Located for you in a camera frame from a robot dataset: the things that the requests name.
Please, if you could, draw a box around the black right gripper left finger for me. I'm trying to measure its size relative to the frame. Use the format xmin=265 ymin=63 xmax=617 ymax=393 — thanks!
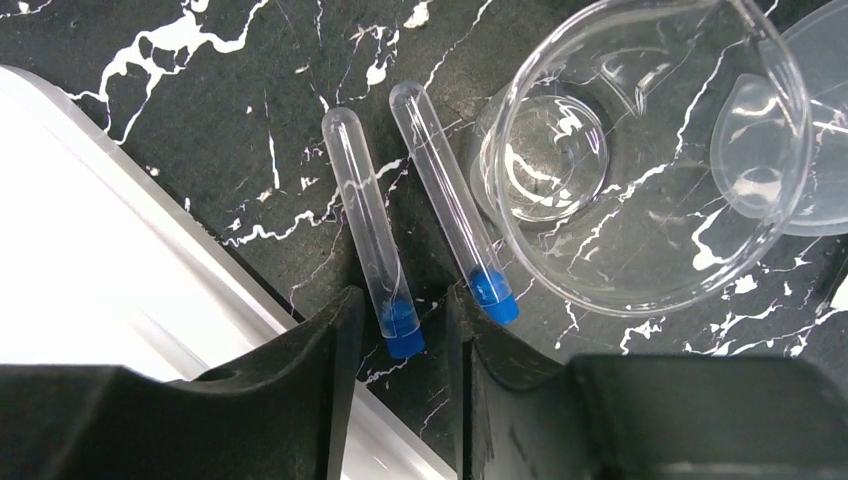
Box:
xmin=1 ymin=287 xmax=365 ymax=479

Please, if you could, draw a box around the clear plastic funnel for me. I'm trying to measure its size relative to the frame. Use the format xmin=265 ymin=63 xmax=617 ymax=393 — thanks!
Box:
xmin=710 ymin=1 xmax=847 ymax=237

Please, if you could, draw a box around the blue capped tube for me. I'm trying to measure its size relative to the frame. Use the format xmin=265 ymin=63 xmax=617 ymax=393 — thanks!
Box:
xmin=389 ymin=80 xmax=519 ymax=325
xmin=322 ymin=107 xmax=425 ymax=359

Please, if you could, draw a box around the white bin lid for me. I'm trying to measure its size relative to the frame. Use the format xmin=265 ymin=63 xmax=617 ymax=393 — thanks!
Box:
xmin=1 ymin=66 xmax=454 ymax=479

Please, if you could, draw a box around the clear glass beaker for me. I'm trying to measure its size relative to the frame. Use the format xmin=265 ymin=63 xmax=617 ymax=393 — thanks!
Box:
xmin=463 ymin=1 xmax=811 ymax=317

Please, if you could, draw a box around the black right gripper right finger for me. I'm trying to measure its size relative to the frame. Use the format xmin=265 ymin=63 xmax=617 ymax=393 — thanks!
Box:
xmin=447 ymin=287 xmax=847 ymax=479

